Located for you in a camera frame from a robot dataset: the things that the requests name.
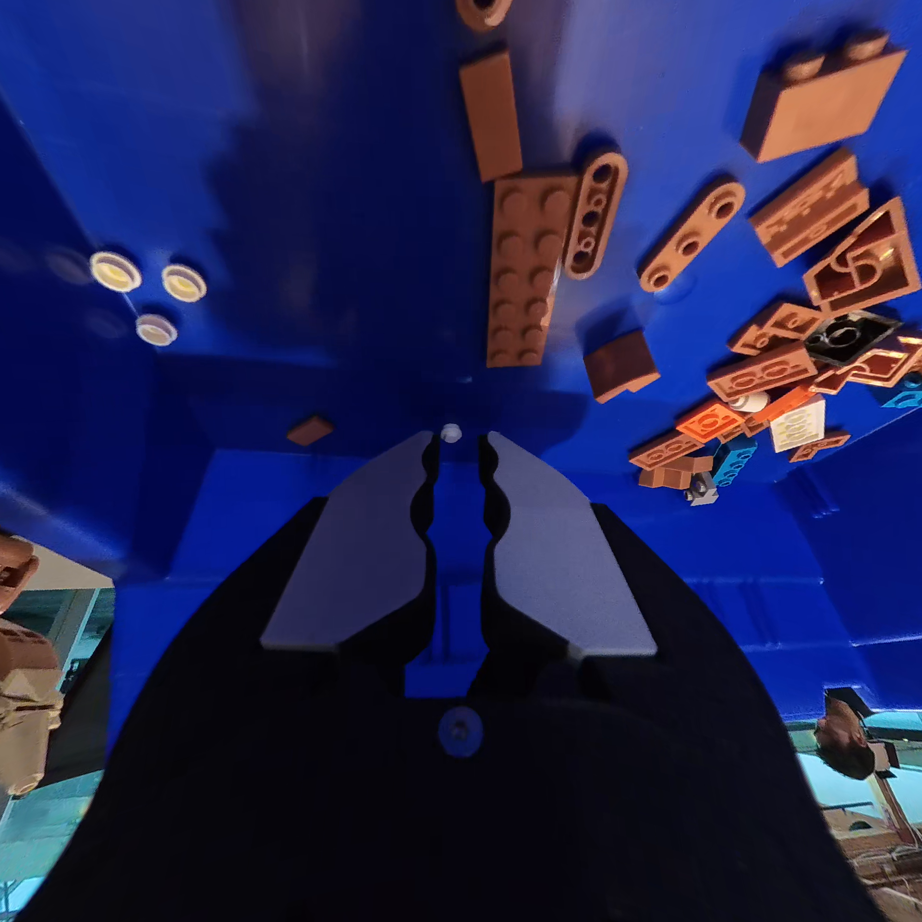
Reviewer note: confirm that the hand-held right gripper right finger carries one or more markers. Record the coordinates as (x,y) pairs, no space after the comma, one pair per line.
(562,576)

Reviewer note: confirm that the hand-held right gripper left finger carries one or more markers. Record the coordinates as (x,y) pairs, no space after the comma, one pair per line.
(360,569)

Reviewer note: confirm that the blue plastic bin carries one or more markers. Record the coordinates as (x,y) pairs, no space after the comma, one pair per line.
(324,180)

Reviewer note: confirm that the brown flat three-hole link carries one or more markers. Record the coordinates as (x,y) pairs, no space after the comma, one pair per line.
(706,225)

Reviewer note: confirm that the small brown tile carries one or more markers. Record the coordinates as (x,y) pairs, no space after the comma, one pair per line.
(310,431)

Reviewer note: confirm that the small dark brown slope brick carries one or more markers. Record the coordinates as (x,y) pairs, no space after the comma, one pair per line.
(619,367)

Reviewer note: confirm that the pile of mixed small bricks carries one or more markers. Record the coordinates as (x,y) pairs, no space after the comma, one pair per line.
(763,374)

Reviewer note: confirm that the long brown studded plate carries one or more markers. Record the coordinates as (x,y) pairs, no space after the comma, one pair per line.
(529,274)

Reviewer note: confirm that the pale round stud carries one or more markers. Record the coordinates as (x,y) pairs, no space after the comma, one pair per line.
(184,283)
(156,330)
(115,271)

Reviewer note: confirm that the brown beam with holes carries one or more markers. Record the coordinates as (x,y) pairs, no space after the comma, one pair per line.
(588,234)

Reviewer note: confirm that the large tan brick model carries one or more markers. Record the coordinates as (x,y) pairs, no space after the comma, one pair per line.
(25,691)

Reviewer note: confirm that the brown flat plate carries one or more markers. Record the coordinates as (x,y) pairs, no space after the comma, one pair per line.
(807,216)

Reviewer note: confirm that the brown hollow slope brick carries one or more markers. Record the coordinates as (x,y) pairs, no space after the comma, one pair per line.
(897,252)

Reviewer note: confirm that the long brown tile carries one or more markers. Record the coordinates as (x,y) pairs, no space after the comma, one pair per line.
(491,115)

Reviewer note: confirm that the brown tall brick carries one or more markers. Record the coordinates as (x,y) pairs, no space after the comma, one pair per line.
(814,115)

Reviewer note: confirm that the brown round brick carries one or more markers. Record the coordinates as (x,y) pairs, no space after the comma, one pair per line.
(479,14)

